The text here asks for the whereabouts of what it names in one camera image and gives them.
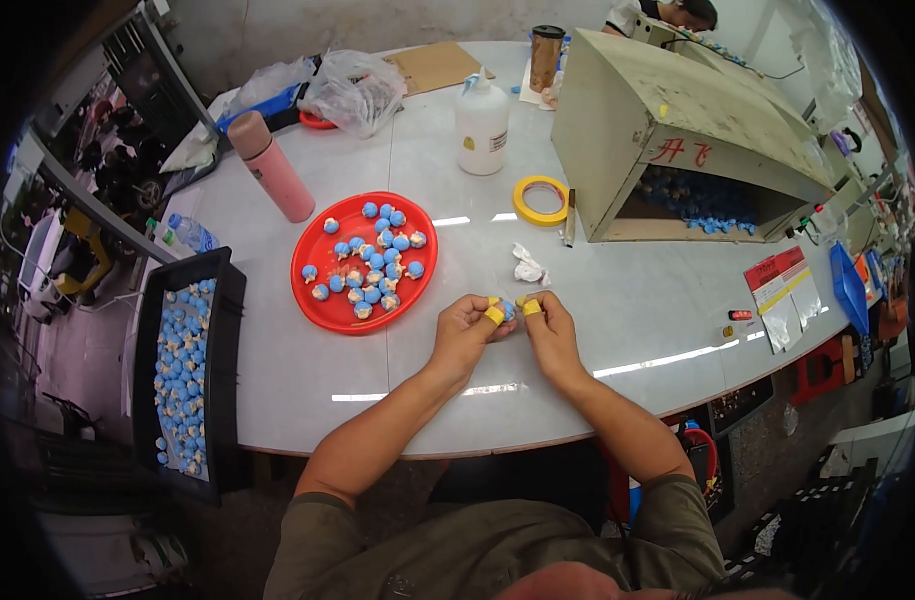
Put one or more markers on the person's left hand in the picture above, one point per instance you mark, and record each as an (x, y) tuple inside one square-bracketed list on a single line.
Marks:
[(461, 337)]

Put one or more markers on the person's right hand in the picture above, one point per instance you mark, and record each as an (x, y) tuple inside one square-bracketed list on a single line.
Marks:
[(555, 337)]

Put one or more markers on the blue ball toy piece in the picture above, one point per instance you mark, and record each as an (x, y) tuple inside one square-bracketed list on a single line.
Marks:
[(508, 310)]

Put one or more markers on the crumpled white tissue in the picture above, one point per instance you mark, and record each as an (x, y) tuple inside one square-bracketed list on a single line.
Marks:
[(528, 266)]

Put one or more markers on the pile of blue balls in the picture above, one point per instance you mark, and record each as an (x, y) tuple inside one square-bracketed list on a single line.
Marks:
[(375, 262)]

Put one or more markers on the dark utility knife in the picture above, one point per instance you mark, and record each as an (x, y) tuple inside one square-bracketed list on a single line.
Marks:
[(570, 221)]

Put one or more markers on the red round plate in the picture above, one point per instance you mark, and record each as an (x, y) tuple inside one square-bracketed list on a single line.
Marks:
[(330, 304)]

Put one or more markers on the yellow tape roll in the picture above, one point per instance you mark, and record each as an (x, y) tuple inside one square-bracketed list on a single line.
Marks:
[(520, 206)]

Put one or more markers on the red lighter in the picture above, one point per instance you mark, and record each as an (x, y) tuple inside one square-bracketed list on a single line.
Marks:
[(740, 315)]

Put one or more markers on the blue parts inside machine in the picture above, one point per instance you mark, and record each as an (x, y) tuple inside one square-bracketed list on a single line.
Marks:
[(701, 199)]

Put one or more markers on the white glue bottle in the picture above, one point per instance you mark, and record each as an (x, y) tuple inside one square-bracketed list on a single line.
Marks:
[(481, 127)]

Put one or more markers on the person's body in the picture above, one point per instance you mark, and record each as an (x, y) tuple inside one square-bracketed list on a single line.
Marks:
[(472, 551)]

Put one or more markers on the red and white sleeved sheets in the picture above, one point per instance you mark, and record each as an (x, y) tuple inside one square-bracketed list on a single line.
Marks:
[(781, 296)]

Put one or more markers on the black plastic crate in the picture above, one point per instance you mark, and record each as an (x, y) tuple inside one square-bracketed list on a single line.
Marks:
[(221, 375)]

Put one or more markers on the pink thermos bottle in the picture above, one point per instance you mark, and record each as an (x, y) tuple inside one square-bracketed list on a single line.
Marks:
[(277, 169)]

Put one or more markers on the white paper sheet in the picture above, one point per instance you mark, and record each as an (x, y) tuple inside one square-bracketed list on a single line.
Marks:
[(526, 88)]

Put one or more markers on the beige metal machine box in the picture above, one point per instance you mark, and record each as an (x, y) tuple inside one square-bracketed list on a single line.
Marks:
[(652, 97)]

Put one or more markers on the red bowl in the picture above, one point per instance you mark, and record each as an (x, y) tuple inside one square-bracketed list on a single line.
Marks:
[(313, 120)]

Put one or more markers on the red plastic stool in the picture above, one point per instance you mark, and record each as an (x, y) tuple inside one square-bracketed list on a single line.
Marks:
[(821, 371)]

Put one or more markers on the clear plastic bag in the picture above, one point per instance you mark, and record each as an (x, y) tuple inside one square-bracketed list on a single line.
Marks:
[(352, 90)]

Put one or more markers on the brown cardboard sheet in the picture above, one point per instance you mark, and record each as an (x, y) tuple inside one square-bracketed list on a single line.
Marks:
[(435, 66)]

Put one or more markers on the brown cup with black lid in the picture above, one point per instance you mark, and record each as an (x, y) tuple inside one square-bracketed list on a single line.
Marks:
[(545, 60)]

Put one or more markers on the heap of blue toy parts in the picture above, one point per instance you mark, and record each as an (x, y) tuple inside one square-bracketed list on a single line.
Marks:
[(181, 375)]

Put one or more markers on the clear water bottle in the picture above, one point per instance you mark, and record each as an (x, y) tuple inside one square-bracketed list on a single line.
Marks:
[(193, 232)]

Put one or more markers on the blue plastic tray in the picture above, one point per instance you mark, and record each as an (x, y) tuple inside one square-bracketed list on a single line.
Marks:
[(849, 289)]

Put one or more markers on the blue flat package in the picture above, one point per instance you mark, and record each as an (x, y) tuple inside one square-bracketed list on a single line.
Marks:
[(266, 106)]

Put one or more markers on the crumpled translucent plastic bag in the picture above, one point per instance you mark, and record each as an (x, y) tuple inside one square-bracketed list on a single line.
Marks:
[(269, 81)]

